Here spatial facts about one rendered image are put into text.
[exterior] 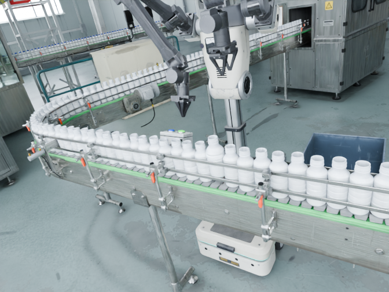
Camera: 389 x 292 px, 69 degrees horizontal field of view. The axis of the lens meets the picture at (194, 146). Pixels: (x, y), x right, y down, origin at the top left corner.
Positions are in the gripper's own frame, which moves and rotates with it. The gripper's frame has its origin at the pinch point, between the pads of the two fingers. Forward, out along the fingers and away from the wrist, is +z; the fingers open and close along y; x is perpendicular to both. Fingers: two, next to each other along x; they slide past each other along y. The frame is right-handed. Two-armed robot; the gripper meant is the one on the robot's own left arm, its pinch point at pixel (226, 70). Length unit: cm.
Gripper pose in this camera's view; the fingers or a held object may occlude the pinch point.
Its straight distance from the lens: 108.7
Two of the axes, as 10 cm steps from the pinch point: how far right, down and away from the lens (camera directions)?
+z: 1.7, 8.8, 4.4
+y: 5.3, -4.6, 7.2
